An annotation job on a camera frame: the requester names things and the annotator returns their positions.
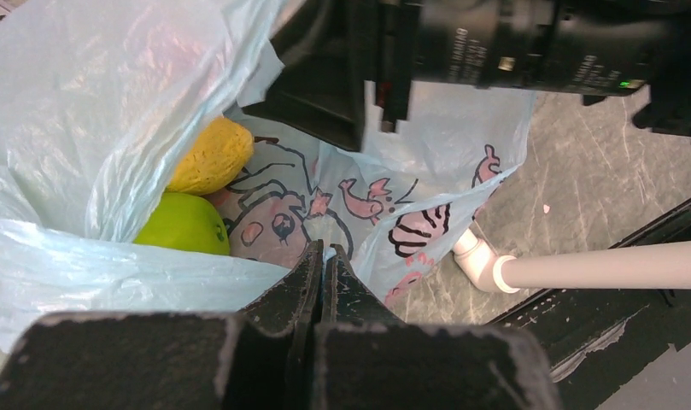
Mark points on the green fake fruit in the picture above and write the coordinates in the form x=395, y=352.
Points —
x=185, y=222

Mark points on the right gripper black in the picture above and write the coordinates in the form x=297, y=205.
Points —
x=339, y=57

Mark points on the white PVC pipe frame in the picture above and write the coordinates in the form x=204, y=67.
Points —
x=660, y=266

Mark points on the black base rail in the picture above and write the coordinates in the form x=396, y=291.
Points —
x=596, y=340

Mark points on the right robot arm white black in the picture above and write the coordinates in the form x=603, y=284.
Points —
x=596, y=49

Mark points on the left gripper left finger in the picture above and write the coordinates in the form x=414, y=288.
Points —
x=255, y=358

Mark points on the light blue plastic bag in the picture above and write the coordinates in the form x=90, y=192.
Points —
x=132, y=177

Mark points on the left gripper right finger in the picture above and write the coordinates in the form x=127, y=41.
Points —
x=367, y=363

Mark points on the yellow fake lemon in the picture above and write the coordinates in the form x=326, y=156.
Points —
x=218, y=155

